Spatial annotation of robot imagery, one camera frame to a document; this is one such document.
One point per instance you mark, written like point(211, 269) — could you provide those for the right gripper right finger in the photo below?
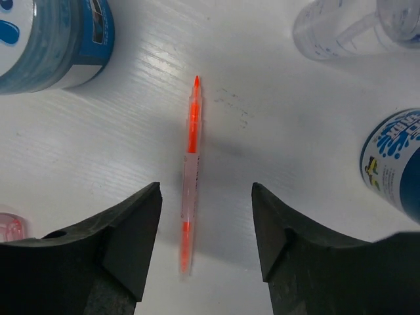
point(311, 269)

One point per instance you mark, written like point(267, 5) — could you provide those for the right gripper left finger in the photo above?
point(97, 266)

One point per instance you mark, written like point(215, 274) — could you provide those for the right blue round jar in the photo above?
point(389, 161)

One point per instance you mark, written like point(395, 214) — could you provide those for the small clear spray bottle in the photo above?
point(326, 30)

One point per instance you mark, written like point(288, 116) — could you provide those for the pink lead case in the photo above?
point(13, 226)

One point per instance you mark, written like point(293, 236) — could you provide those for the blue round jar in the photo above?
point(389, 161)
point(53, 44)

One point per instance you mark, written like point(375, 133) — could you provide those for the left blue round jar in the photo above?
point(53, 44)

